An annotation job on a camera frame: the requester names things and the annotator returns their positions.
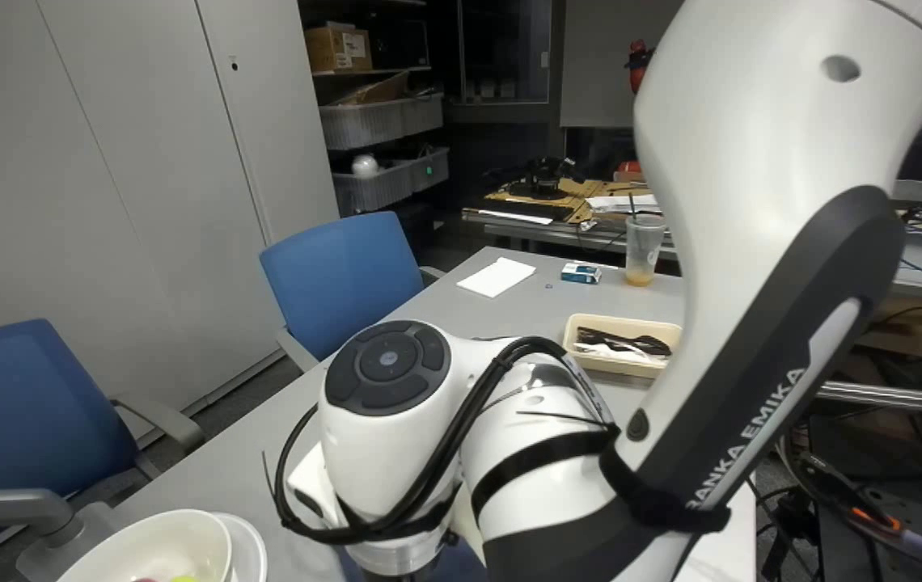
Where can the clear plastic cup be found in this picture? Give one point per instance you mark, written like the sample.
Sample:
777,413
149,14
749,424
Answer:
643,247

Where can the cluttered background workbench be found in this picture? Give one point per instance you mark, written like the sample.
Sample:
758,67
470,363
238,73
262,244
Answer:
551,202

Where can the blue chair near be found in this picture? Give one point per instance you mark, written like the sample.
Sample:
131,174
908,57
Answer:
57,428

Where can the white plate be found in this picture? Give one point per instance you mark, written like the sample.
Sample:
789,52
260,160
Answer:
250,557

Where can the cardboard box on shelf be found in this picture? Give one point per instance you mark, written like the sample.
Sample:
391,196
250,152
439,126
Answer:
338,46

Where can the beige cutlery tray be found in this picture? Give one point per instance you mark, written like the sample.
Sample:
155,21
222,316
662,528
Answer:
621,345

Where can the white paper sheet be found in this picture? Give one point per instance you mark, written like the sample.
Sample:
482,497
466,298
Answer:
498,276

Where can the small blue box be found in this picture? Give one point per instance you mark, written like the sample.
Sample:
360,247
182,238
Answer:
579,274

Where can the blue chair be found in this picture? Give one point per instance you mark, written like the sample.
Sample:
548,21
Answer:
338,278
57,428

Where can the grey storage bins shelf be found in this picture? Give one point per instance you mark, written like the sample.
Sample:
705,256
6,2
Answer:
387,152

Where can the blue chair far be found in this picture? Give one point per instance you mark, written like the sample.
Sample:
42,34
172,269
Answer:
338,278

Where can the blue printed shirt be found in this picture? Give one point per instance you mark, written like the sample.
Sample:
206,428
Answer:
452,562

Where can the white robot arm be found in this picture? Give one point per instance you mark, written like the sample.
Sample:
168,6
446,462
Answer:
770,133

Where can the white bowl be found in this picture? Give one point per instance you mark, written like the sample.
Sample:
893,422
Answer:
163,548

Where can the orange handled clamp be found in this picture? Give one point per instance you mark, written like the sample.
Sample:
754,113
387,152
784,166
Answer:
859,510

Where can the red black background tool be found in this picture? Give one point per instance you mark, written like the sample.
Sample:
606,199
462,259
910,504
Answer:
639,63

